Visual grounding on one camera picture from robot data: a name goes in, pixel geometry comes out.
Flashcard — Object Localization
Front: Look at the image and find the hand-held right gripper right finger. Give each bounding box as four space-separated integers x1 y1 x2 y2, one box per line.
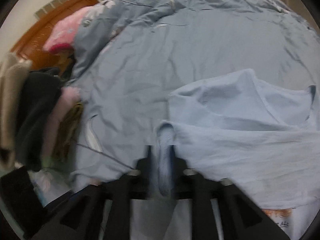
167 145 292 240

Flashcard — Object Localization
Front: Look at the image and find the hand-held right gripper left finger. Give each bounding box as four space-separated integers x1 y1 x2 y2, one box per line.
24 145 157 240

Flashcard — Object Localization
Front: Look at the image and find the light blue t-shirt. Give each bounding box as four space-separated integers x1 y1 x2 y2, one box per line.
155 69 320 209

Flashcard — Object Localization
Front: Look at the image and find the olive knit cloth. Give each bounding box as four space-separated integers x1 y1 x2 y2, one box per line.
54 101 84 159

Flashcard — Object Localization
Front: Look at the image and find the blue floral duvet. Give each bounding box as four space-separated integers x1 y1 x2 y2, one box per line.
69 0 320 205

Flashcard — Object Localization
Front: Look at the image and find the pale pink cloth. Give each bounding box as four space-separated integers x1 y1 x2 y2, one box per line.
41 86 82 160

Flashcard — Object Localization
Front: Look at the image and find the white cloth orange print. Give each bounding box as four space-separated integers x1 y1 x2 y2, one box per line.
260 200 315 240

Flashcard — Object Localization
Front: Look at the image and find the dark cloth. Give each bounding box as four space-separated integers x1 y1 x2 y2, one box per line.
15 66 63 172

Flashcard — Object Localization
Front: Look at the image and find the black object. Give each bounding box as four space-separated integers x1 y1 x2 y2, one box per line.
0 166 48 230

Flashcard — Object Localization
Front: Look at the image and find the magenta knit cloth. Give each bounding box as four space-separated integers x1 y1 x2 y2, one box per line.
49 43 73 55

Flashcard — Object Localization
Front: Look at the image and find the beige fuzzy cloth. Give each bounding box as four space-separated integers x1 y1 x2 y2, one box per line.
0 54 33 170

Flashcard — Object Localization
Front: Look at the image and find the pink floral blanket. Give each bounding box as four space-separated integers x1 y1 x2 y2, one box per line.
42 6 100 55

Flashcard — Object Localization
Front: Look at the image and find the wooden headboard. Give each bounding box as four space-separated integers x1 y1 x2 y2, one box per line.
11 0 100 72

